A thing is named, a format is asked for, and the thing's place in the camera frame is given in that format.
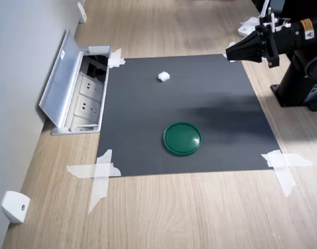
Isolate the small white plastic terminal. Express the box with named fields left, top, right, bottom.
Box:
left=157, top=70, right=171, bottom=83

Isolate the dark grey table mat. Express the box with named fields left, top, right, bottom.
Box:
left=96, top=53, right=282, bottom=177

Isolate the white table bracket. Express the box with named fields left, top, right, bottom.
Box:
left=0, top=190, right=31, bottom=224
left=77, top=2, right=87, bottom=24

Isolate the silver table socket box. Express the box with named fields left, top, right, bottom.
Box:
left=38, top=28, right=113, bottom=136

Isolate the round green lid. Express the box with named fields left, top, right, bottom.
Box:
left=163, top=121, right=203, bottom=158

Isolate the white gripper camera box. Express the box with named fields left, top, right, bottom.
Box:
left=238, top=7, right=291, bottom=37

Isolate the white tape patch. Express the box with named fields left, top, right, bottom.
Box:
left=66, top=149, right=122, bottom=215
left=107, top=48, right=126, bottom=69
left=222, top=41, right=237, bottom=63
left=261, top=149, right=314, bottom=198

